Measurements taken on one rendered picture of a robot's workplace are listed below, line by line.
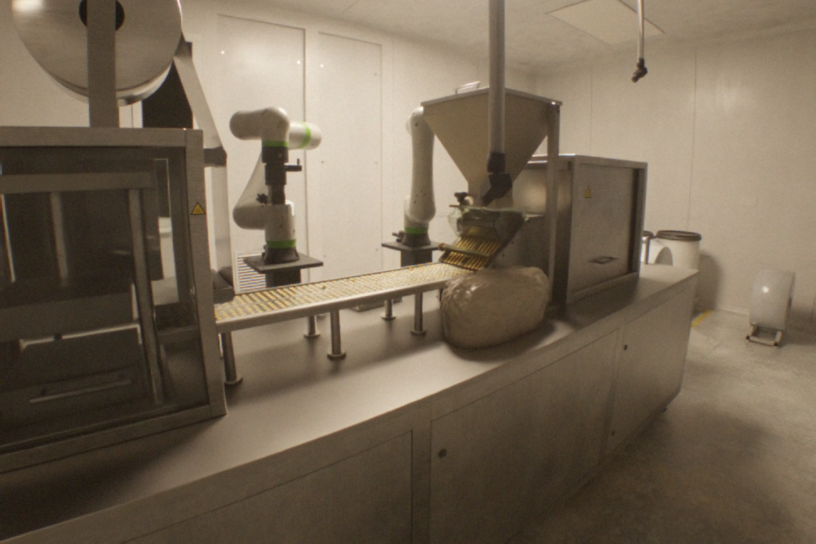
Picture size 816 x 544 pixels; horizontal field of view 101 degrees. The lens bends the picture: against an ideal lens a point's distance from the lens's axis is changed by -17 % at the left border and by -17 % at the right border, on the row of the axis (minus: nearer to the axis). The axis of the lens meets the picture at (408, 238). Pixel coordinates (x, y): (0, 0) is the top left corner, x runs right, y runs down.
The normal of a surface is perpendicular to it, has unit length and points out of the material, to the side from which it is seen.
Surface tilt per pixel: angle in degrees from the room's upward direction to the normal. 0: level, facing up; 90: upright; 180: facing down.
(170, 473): 0
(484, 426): 90
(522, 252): 90
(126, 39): 90
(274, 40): 90
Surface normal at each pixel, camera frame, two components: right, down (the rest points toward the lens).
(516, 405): 0.59, 0.12
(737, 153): -0.80, 0.09
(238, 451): 0.00, -0.99
